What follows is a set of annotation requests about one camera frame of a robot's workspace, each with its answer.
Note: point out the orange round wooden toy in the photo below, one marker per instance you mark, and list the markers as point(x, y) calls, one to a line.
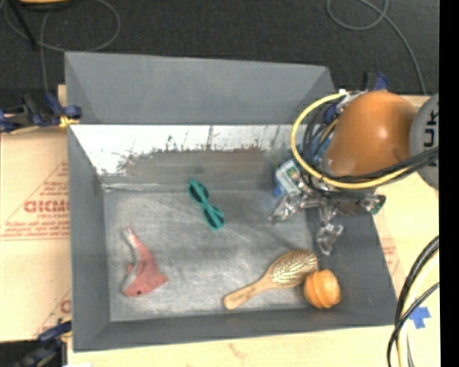
point(322, 288)

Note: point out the grey metal bin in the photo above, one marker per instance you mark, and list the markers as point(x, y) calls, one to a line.
point(214, 266)

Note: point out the brown cardboard board red print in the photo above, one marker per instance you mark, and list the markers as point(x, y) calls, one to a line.
point(30, 266)

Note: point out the wooden hairbrush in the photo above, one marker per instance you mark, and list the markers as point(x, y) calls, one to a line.
point(287, 270)

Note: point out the pink toy fish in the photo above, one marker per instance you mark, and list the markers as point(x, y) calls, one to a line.
point(145, 273)

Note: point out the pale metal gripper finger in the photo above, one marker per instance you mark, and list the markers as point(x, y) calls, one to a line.
point(287, 208)
point(329, 235)

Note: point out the teal sunglasses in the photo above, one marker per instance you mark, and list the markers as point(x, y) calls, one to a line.
point(206, 205)

